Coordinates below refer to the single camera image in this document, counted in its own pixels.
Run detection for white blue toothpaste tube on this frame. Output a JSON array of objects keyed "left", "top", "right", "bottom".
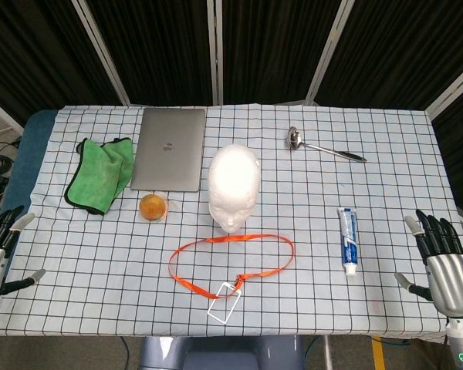
[{"left": 337, "top": 206, "right": 360, "bottom": 276}]

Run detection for clear white-framed badge holder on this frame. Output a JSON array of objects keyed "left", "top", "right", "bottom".
[{"left": 207, "top": 283, "right": 243, "bottom": 324}]

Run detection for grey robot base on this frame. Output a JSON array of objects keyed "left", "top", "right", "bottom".
[{"left": 138, "top": 334, "right": 306, "bottom": 370}]

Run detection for grey laptop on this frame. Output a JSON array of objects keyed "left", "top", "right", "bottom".
[{"left": 130, "top": 107, "right": 207, "bottom": 193}]

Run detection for metal ladle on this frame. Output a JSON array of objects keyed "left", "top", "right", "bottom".
[{"left": 285, "top": 126, "right": 368, "bottom": 163}]

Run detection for black folding screen white frames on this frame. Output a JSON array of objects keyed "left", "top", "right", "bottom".
[{"left": 0, "top": 0, "right": 463, "bottom": 232}]

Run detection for white foam mannequin head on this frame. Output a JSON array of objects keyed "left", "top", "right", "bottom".
[{"left": 207, "top": 143, "right": 262, "bottom": 234}]

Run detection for checked light blue tablecloth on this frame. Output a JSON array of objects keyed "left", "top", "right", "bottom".
[{"left": 0, "top": 103, "right": 463, "bottom": 342}]

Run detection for green microfibre cloth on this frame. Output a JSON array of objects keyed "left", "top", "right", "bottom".
[{"left": 63, "top": 136, "right": 135, "bottom": 217}]

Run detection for orange round fruit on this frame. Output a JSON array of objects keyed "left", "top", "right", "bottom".
[{"left": 139, "top": 194, "right": 167, "bottom": 220}]

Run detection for white table leg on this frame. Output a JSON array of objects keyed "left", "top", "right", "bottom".
[{"left": 323, "top": 335, "right": 333, "bottom": 370}]

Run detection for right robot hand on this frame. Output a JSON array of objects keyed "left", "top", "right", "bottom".
[{"left": 394, "top": 209, "right": 463, "bottom": 319}]

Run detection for orange lanyard strap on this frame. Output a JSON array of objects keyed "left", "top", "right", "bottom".
[{"left": 167, "top": 234, "right": 296, "bottom": 301}]

